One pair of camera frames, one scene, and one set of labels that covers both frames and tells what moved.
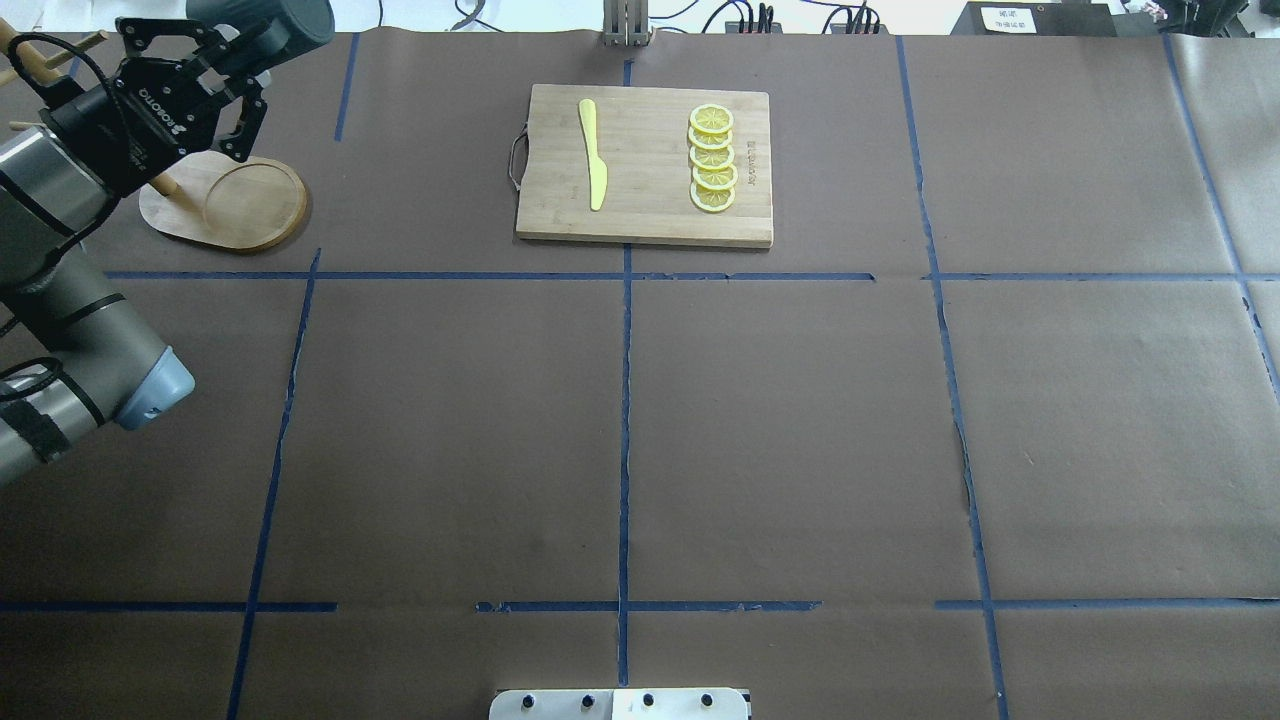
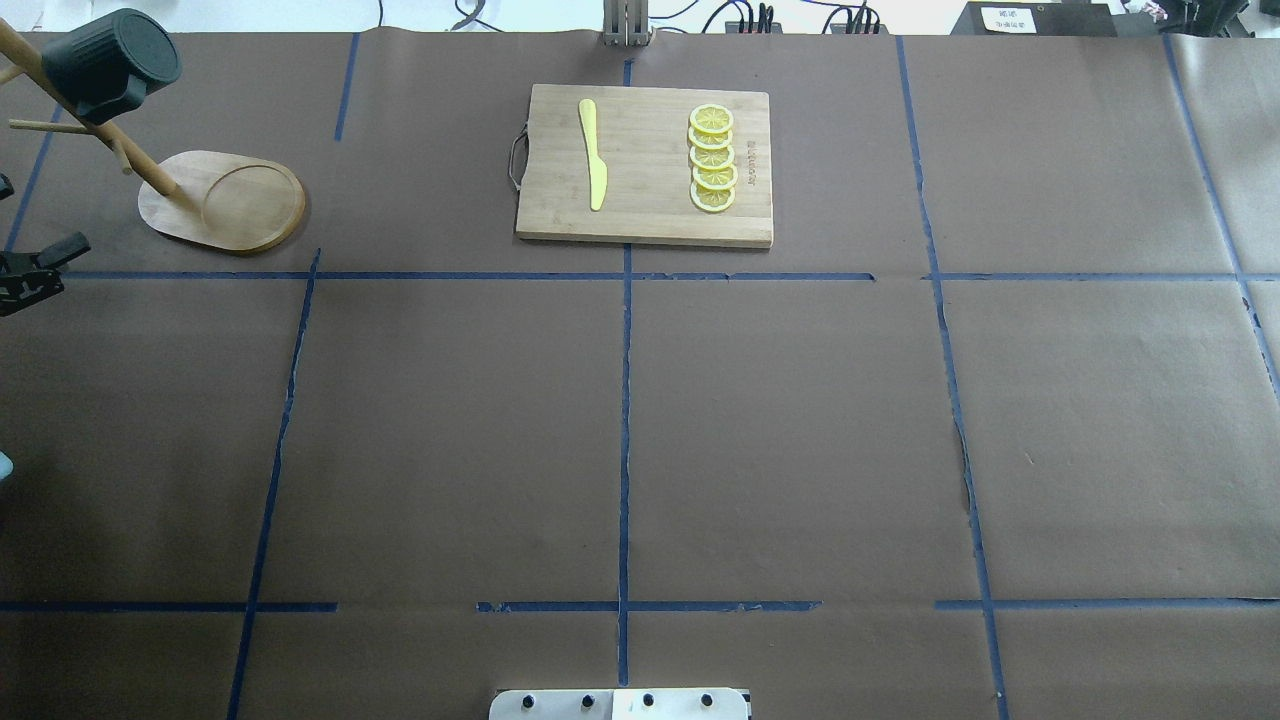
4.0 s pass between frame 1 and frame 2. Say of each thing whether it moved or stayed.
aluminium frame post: stayed
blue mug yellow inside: moved
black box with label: stayed
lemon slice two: stayed
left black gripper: moved
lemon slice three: stayed
